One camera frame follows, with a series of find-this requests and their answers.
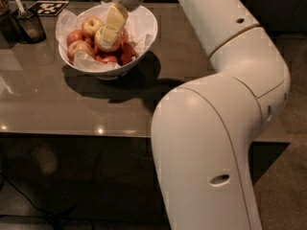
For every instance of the red apple back right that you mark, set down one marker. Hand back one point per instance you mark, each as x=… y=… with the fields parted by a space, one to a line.
x=124 y=35

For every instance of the yellow-red top apple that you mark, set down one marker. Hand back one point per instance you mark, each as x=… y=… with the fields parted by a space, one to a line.
x=107 y=40

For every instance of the white ceramic bowl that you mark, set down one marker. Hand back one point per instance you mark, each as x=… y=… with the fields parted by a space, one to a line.
x=144 y=26

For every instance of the black white marker tag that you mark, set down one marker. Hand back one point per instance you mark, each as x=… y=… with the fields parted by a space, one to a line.
x=48 y=8

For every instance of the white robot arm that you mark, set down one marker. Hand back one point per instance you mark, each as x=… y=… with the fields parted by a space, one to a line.
x=202 y=130

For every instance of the white handled scoop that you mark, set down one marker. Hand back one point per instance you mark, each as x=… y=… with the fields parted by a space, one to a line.
x=22 y=11

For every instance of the pale red apple front left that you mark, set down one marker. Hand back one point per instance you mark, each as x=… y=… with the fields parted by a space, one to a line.
x=79 y=46

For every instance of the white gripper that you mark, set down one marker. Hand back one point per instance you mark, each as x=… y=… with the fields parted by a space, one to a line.
x=116 y=19

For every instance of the black container with scoop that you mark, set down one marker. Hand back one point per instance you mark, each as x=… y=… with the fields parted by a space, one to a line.
x=29 y=26

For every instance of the yellow apple at back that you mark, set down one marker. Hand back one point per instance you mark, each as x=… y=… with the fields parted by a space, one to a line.
x=91 y=25

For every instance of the red apple far left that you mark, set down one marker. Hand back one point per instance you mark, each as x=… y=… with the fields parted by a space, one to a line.
x=78 y=35

